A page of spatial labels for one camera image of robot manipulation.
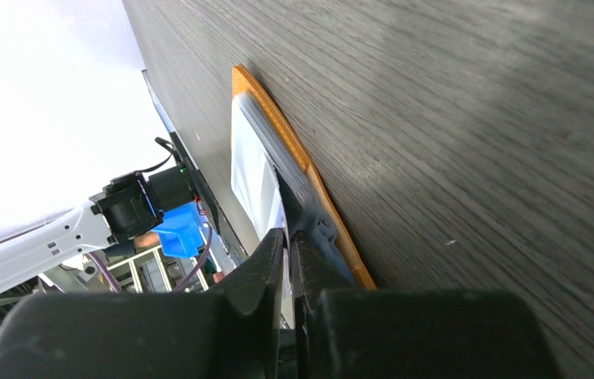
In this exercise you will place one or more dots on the orange card holder wallet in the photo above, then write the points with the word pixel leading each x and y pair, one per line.
pixel 276 181

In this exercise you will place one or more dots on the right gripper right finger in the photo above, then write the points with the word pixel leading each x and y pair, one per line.
pixel 344 331

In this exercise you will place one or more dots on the blue object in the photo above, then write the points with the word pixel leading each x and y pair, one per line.
pixel 180 232

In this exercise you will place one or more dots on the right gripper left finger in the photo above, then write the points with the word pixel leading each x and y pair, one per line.
pixel 228 331

